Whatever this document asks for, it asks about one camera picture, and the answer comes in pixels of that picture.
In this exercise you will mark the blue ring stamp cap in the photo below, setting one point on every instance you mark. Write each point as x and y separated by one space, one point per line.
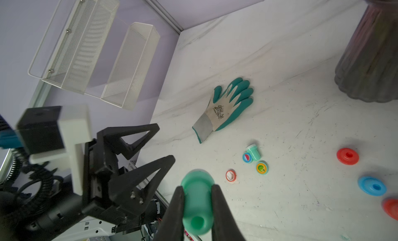
247 158

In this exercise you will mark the orange ring stamp cap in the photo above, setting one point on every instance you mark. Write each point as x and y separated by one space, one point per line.
231 176

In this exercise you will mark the red stamp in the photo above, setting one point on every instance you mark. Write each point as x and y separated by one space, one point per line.
347 156
390 207

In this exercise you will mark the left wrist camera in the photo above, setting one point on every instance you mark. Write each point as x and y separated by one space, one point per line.
56 135

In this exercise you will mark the green stamp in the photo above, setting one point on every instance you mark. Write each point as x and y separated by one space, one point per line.
197 215
253 151

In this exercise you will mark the blue stamp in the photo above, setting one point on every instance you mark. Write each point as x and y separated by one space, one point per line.
372 186

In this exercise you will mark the dark glass flower vase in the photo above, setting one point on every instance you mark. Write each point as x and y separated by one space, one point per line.
368 68

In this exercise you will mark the green grey work glove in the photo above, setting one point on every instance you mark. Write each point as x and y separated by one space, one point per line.
224 107

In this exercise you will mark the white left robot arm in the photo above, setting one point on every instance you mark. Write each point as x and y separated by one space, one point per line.
38 205

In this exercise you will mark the white two-tier mesh shelf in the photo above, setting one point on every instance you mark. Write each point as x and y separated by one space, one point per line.
85 41

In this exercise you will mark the yellow-green ring cap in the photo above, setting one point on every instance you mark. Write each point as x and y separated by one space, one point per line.
262 167

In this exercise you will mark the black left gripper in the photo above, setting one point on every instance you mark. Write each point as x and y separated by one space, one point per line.
133 190

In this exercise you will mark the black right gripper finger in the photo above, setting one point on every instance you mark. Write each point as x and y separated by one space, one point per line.
224 227

